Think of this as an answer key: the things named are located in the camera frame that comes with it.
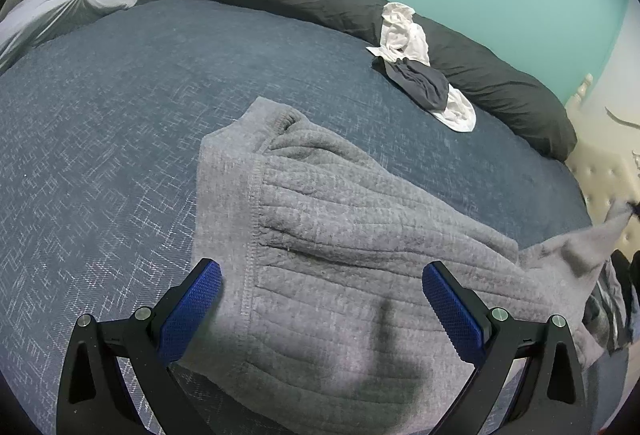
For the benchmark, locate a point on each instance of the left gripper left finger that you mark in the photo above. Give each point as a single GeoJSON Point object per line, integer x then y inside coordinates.
{"type": "Point", "coordinates": [93, 397]}

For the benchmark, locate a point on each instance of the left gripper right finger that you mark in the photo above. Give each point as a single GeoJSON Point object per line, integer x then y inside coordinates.
{"type": "Point", "coordinates": [550, 398]}

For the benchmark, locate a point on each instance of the grey knitted garment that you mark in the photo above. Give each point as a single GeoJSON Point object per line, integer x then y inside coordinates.
{"type": "Point", "coordinates": [322, 324]}

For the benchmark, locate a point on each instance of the cream tufted headboard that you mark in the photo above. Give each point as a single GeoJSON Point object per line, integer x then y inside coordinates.
{"type": "Point", "coordinates": [605, 161]}

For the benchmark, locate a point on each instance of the dark blue patterned bedspread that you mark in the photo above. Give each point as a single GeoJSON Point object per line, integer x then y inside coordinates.
{"type": "Point", "coordinates": [100, 131]}

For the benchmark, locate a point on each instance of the long dark grey pillow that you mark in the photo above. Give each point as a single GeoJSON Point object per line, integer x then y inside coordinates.
{"type": "Point", "coordinates": [514, 97]}

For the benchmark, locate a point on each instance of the dark navy cloth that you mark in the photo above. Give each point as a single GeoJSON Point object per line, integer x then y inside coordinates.
{"type": "Point", "coordinates": [426, 86]}

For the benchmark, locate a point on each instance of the white cloth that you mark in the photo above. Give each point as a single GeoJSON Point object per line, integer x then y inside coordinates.
{"type": "Point", "coordinates": [402, 37]}

